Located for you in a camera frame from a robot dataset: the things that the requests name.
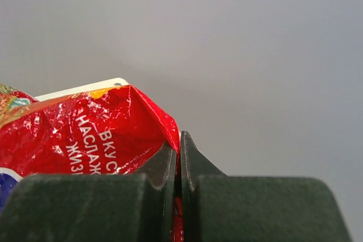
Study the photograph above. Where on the red candy bag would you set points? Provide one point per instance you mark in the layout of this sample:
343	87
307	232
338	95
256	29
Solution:
110	131

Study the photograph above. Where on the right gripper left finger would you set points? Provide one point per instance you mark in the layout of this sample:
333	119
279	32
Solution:
134	207

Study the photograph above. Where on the white two-tier shelf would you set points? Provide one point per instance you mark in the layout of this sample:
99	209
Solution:
114	82

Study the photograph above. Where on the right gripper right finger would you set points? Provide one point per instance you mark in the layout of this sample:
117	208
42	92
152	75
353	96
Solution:
218	207

